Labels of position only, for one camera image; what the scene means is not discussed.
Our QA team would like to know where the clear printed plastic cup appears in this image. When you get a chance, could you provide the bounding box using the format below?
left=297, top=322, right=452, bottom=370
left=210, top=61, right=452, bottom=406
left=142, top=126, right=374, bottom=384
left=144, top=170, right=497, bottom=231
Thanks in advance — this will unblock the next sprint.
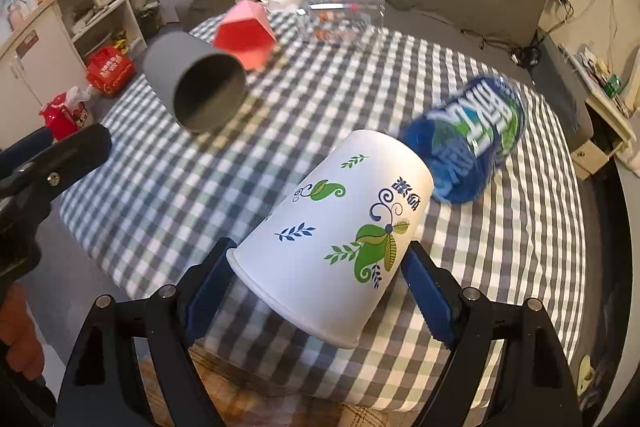
left=296, top=0, right=385, bottom=51

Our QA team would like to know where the blue printed plastic cup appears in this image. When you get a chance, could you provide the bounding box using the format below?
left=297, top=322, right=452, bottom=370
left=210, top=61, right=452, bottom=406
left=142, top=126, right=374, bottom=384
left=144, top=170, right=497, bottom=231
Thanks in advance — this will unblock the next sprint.
left=402, top=74, right=526, bottom=205

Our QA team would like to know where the checked tablecloth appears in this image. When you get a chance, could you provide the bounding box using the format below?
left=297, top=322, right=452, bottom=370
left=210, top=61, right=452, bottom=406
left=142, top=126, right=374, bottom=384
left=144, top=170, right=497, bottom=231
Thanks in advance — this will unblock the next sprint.
left=60, top=14, right=586, bottom=411

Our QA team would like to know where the black cable on sofa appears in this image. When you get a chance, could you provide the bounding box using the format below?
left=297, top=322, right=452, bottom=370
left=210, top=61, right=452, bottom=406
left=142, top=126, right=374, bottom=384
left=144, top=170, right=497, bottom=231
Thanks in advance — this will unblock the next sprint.
left=459, top=0, right=576, bottom=70

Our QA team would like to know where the pink hexagonal cup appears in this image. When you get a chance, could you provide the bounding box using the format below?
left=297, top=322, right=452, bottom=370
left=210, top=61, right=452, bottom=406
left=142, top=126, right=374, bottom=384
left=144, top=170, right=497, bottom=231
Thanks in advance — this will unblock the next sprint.
left=212, top=0, right=277, bottom=70

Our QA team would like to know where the plaid orange cloth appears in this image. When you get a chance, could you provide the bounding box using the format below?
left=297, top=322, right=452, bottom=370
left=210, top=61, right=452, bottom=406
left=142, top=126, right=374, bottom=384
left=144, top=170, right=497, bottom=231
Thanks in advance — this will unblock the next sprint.
left=136, top=343, right=402, bottom=427

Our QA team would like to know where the white shelf cabinet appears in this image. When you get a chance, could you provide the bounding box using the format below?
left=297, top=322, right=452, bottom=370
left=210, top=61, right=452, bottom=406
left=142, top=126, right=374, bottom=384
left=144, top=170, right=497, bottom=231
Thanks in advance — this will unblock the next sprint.
left=1, top=0, right=146, bottom=148

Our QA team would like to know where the white paper cup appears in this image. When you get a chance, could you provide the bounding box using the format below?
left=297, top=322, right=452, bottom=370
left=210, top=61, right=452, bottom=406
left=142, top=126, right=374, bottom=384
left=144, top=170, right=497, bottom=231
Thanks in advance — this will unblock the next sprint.
left=227, top=130, right=434, bottom=349

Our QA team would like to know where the red and white bag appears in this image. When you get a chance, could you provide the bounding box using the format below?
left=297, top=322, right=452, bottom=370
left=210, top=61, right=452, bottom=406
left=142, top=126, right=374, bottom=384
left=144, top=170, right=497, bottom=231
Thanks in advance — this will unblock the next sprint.
left=39, top=86, right=94, bottom=141

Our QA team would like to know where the person's left hand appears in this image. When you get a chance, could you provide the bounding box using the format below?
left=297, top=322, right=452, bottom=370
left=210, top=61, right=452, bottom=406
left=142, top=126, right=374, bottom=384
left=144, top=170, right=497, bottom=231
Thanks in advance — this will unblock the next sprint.
left=0, top=283, right=44, bottom=381

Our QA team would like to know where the green can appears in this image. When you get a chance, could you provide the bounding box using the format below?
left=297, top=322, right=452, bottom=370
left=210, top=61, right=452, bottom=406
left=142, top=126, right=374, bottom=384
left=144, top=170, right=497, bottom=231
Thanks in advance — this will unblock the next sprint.
left=603, top=74, right=622, bottom=98

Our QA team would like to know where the grey cup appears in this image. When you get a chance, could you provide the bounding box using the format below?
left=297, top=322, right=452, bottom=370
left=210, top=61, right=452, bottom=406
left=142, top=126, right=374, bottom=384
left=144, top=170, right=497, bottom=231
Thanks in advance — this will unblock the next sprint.
left=143, top=31, right=247, bottom=133

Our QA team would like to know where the white bedside table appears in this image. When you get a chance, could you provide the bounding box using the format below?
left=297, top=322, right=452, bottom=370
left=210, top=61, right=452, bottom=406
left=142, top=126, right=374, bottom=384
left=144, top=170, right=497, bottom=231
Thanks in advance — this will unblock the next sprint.
left=559, top=44, right=636, bottom=180

